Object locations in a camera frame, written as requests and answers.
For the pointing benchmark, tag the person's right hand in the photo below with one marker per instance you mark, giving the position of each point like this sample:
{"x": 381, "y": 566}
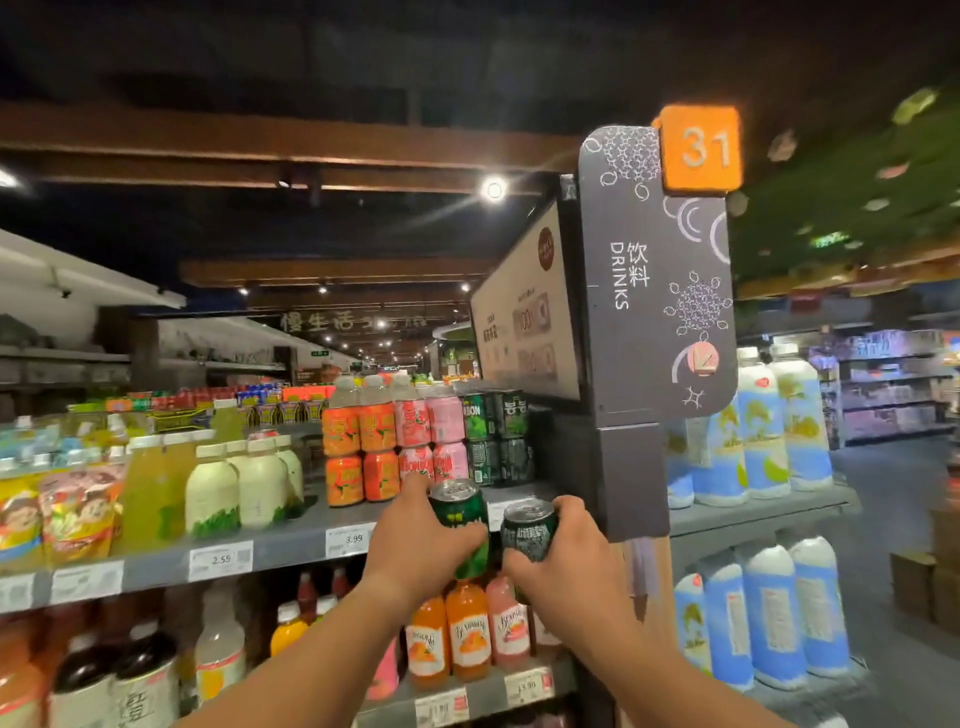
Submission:
{"x": 577, "y": 577}

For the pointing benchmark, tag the person's left hand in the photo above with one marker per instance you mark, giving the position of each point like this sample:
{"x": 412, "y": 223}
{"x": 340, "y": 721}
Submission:
{"x": 405, "y": 547}

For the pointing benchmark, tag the person's left thumb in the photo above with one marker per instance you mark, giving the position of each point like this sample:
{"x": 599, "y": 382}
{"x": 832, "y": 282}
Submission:
{"x": 465, "y": 541}

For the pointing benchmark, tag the person's right thumb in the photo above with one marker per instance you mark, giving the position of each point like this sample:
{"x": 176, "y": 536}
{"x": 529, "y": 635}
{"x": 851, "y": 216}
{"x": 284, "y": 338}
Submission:
{"x": 525, "y": 574}

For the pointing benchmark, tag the dark green drink can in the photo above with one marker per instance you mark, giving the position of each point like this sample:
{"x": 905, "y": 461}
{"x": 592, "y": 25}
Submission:
{"x": 529, "y": 529}

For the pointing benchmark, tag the person's left forearm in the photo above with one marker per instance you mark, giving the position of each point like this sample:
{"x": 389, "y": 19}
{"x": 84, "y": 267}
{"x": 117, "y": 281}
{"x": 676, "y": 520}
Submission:
{"x": 315, "y": 667}

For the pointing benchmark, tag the person's right forearm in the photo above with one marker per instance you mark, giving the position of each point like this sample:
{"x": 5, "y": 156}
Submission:
{"x": 660, "y": 690}

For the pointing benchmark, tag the pink soda glass bottle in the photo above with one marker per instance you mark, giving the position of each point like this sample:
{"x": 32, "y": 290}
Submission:
{"x": 510, "y": 626}

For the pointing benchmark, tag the orange soda glass bottle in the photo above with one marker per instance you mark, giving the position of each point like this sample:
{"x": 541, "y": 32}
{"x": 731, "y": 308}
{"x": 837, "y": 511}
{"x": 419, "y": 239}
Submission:
{"x": 427, "y": 649}
{"x": 469, "y": 634}

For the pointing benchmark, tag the dark green shelf can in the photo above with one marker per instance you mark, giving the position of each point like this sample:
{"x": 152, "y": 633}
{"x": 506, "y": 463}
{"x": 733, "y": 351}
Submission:
{"x": 517, "y": 460}
{"x": 512, "y": 414}

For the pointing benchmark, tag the orange label juice bottle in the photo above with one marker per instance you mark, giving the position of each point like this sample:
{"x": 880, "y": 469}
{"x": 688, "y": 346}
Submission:
{"x": 344, "y": 481}
{"x": 341, "y": 427}
{"x": 381, "y": 476}
{"x": 376, "y": 424}

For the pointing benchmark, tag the grey metal shelf board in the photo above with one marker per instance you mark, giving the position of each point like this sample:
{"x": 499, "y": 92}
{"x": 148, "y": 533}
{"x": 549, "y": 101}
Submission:
{"x": 480, "y": 694}
{"x": 292, "y": 540}
{"x": 817, "y": 694}
{"x": 750, "y": 514}

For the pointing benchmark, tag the red drink bottle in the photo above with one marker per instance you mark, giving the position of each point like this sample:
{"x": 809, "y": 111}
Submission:
{"x": 307, "y": 596}
{"x": 340, "y": 583}

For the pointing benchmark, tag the pink plastic bottle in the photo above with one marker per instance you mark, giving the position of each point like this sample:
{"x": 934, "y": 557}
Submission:
{"x": 385, "y": 675}

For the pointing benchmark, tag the blue white large bottle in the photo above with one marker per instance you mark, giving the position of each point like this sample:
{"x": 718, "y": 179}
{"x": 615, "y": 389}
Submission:
{"x": 679, "y": 472}
{"x": 763, "y": 427}
{"x": 727, "y": 622}
{"x": 821, "y": 607}
{"x": 775, "y": 619}
{"x": 691, "y": 626}
{"x": 720, "y": 457}
{"x": 802, "y": 420}

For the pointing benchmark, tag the white bottle with green print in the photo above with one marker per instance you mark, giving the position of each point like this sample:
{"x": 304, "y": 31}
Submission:
{"x": 262, "y": 487}
{"x": 292, "y": 472}
{"x": 212, "y": 499}

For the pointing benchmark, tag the small yellow juice bottle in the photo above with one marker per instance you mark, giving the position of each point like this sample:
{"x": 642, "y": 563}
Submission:
{"x": 287, "y": 631}

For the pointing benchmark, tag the white poster board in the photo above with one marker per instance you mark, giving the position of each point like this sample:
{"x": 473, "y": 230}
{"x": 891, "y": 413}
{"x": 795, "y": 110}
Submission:
{"x": 525, "y": 315}

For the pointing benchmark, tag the hanging store sign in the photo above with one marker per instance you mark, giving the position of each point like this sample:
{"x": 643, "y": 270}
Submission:
{"x": 341, "y": 322}

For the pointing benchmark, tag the yellow green juice bottle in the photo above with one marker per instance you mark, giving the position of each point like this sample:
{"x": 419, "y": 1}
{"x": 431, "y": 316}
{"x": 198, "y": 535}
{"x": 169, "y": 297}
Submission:
{"x": 154, "y": 495}
{"x": 226, "y": 421}

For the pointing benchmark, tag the clear bottle with yellow label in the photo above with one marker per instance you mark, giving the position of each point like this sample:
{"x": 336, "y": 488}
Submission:
{"x": 220, "y": 656}

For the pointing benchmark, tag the background display of goods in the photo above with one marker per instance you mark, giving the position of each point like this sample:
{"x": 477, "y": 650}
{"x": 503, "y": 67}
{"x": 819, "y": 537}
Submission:
{"x": 217, "y": 405}

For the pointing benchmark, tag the wooden ceiling beam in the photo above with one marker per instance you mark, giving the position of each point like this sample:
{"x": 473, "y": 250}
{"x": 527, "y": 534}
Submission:
{"x": 285, "y": 142}
{"x": 337, "y": 271}

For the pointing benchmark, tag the dark grey aisle sign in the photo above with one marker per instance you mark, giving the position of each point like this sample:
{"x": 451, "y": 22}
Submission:
{"x": 645, "y": 285}

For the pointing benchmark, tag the dark bottle with white label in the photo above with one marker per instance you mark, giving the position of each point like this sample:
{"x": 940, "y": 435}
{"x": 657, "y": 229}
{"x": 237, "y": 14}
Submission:
{"x": 82, "y": 686}
{"x": 146, "y": 679}

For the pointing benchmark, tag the round ceiling spotlight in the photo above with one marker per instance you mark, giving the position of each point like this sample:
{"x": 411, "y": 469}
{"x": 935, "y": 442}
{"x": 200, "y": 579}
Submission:
{"x": 493, "y": 189}

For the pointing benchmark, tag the colourful cartoon snack pouch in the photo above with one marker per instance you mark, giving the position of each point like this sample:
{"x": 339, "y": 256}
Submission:
{"x": 19, "y": 525}
{"x": 79, "y": 514}

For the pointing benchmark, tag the stack of cardboard boxes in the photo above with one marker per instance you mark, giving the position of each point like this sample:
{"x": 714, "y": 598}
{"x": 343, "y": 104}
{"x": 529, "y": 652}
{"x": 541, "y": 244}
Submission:
{"x": 926, "y": 574}

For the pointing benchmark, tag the background shelf with goods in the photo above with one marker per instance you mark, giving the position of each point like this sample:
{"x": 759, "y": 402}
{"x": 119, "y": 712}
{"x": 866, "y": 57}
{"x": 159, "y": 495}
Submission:
{"x": 889, "y": 386}

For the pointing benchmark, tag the orange aisle number sign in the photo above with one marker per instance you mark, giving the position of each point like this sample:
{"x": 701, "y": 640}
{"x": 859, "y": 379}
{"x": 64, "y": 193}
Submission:
{"x": 700, "y": 148}

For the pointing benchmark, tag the orange drink bottle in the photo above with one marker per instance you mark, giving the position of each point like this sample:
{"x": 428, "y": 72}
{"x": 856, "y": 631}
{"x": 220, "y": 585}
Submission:
{"x": 19, "y": 682}

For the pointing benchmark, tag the dark grey shelf end post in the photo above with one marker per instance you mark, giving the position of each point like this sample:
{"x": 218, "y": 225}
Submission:
{"x": 622, "y": 480}

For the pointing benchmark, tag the white wall canopy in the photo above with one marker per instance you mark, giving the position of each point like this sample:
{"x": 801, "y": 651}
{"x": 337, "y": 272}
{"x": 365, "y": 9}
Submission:
{"x": 82, "y": 274}

